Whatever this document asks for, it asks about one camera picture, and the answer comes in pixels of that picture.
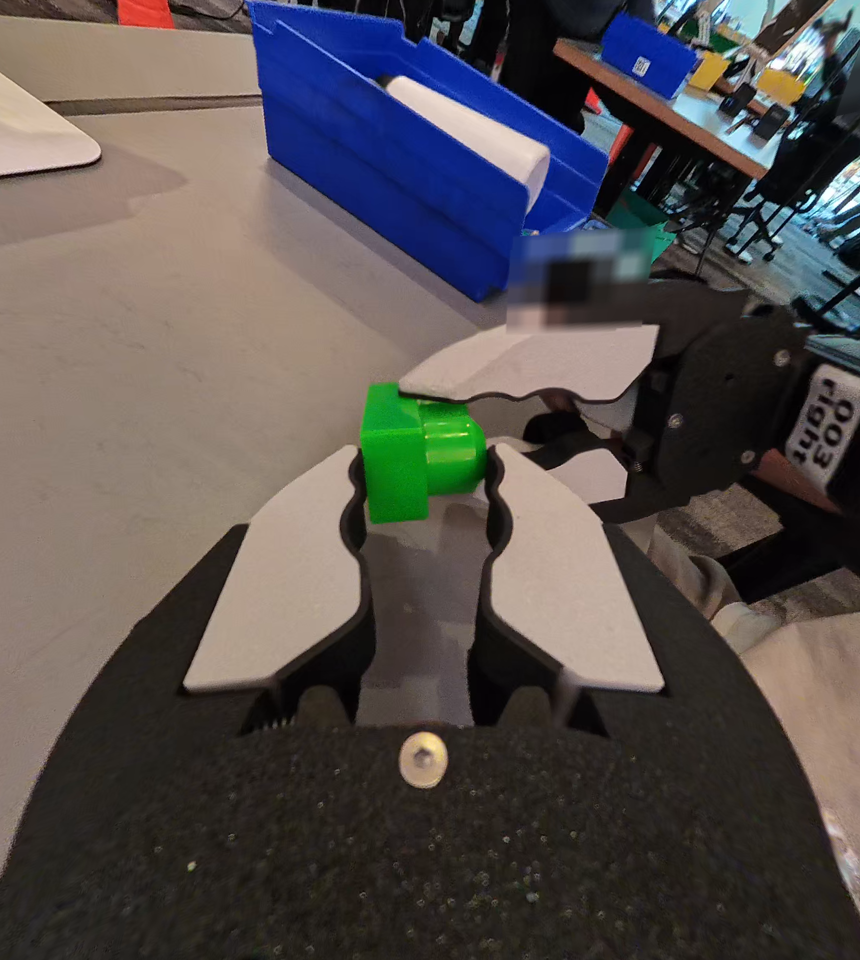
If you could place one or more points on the blue bin with white label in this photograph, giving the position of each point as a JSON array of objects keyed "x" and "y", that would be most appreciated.
[{"x": 625, "y": 45}]

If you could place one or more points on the wooden background table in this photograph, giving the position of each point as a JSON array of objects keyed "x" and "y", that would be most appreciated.
[{"x": 700, "y": 120}]

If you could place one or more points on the person's light clothing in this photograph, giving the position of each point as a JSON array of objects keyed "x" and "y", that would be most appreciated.
[{"x": 835, "y": 712}]

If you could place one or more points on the white folding stand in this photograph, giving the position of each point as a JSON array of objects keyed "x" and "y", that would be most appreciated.
[{"x": 10, "y": 127}]

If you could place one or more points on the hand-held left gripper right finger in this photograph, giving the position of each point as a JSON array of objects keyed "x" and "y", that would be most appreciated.
[{"x": 565, "y": 570}]

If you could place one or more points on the green crate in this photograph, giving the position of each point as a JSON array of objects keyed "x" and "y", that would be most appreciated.
[{"x": 640, "y": 210}]

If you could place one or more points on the black office chair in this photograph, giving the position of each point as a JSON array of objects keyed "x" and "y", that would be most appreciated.
[{"x": 797, "y": 172}]

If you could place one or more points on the blue plastic bin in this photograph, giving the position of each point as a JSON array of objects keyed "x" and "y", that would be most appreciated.
[{"x": 370, "y": 172}]

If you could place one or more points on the green block with round pegs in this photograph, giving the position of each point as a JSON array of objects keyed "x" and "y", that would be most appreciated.
[{"x": 392, "y": 457}]

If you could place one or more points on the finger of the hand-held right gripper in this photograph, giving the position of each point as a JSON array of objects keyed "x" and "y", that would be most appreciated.
[
  {"x": 535, "y": 364},
  {"x": 599, "y": 476}
]

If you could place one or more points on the yellow bin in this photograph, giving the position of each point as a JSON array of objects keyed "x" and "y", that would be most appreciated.
[
  {"x": 779, "y": 86},
  {"x": 709, "y": 71}
]

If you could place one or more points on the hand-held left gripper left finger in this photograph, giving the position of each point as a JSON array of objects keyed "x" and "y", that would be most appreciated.
[{"x": 280, "y": 585}]

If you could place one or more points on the orange traffic cone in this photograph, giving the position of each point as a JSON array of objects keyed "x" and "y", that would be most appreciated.
[{"x": 145, "y": 11}]

